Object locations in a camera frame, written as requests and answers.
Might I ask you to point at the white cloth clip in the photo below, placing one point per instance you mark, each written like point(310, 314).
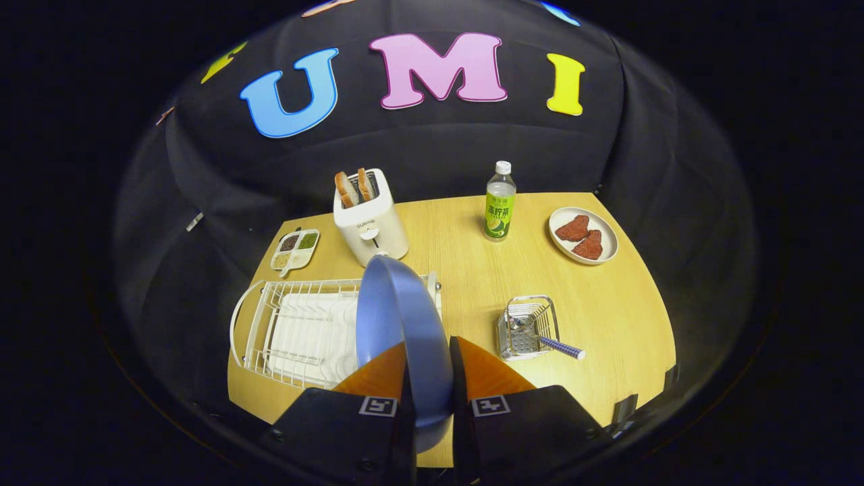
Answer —
point(194, 221)

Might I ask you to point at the blue plate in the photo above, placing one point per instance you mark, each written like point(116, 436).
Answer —
point(405, 317)

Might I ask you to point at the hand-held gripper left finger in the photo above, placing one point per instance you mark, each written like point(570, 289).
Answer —
point(337, 432)

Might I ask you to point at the pink cloth clip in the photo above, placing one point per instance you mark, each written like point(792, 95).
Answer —
point(165, 115)

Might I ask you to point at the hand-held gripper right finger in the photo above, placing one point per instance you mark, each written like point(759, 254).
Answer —
point(526, 432)

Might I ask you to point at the beige oval plate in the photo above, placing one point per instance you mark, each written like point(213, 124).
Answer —
point(604, 233)

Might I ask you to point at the black backdrop cloth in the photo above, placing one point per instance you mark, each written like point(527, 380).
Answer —
point(432, 148)

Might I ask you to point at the divided seasoning tray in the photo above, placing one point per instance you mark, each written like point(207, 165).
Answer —
point(297, 251)

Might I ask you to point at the green label drink bottle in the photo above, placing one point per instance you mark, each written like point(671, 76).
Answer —
point(499, 209)

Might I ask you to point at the white toaster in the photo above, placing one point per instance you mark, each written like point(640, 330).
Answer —
point(371, 229)

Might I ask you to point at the red meat piece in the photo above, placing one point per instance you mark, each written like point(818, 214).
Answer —
point(589, 246)
point(572, 228)

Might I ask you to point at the toast bread slice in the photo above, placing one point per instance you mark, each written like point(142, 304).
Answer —
point(346, 189)
point(366, 183)

